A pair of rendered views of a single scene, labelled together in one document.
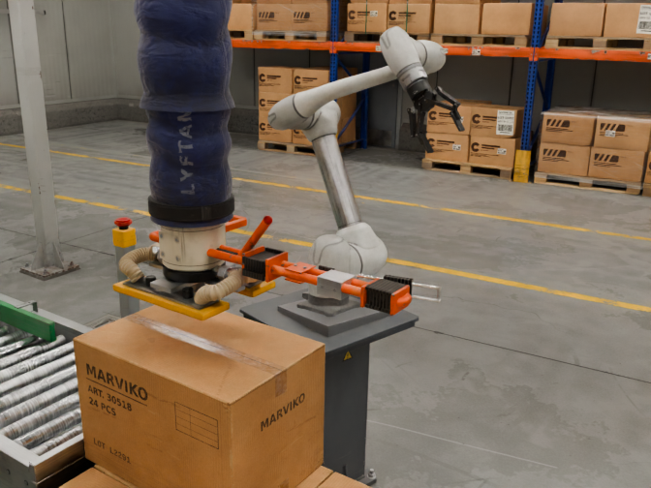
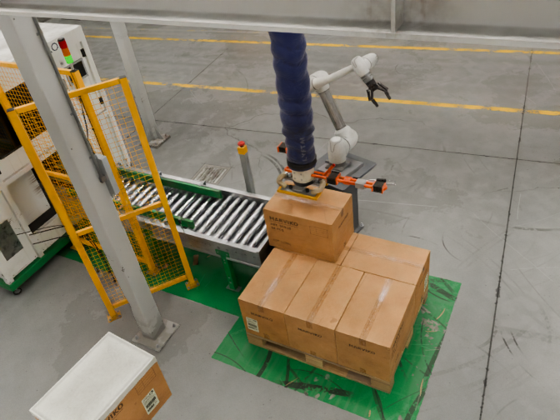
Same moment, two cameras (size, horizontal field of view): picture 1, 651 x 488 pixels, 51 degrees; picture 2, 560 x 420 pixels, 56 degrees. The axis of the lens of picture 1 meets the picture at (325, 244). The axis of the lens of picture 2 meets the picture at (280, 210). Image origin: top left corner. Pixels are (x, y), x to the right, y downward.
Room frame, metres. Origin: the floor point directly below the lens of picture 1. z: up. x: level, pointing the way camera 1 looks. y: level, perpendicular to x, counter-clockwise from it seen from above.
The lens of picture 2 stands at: (-1.51, 0.60, 3.49)
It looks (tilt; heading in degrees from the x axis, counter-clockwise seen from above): 38 degrees down; 0
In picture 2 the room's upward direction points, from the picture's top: 9 degrees counter-clockwise
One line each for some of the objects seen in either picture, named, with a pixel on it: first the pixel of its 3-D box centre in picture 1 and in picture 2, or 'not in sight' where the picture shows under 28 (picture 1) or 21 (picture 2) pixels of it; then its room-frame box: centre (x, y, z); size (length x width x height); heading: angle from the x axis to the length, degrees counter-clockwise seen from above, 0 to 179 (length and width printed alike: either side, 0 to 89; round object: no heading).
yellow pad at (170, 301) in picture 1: (169, 290); (298, 190); (1.68, 0.41, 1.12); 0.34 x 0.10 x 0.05; 56
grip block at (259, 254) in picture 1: (264, 263); (333, 177); (1.61, 0.15, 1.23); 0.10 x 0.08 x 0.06; 146
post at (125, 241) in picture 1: (132, 340); (250, 189); (2.66, 0.82, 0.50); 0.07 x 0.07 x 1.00; 56
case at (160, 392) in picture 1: (201, 402); (309, 220); (1.75, 0.35, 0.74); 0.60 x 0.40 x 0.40; 56
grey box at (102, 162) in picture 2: not in sight; (100, 172); (1.58, 1.75, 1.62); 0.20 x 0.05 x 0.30; 56
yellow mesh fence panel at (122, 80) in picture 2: not in sight; (117, 212); (1.88, 1.86, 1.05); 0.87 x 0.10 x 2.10; 108
